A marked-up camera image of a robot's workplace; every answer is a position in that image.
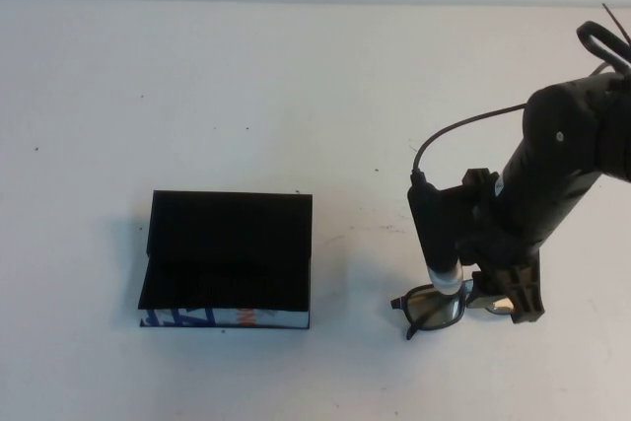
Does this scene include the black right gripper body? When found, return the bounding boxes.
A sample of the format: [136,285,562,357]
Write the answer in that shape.
[456,142,601,270]

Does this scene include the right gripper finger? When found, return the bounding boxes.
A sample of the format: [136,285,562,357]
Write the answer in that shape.
[471,262,502,305]
[507,247,547,327]

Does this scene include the black framed glasses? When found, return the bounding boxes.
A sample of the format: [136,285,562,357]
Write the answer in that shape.
[391,278,519,342]

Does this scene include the black printed glasses case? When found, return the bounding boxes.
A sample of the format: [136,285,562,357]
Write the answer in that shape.
[139,188,315,329]

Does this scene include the long black zip tie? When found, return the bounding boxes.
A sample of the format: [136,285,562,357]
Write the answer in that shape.
[601,3,631,45]

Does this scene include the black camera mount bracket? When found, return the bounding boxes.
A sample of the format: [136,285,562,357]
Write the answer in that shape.
[433,168,500,264]

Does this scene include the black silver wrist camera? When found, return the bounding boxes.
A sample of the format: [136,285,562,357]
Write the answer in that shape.
[406,172,467,298]

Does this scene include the black camera cable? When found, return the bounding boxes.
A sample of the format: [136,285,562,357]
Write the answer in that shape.
[409,21,631,180]

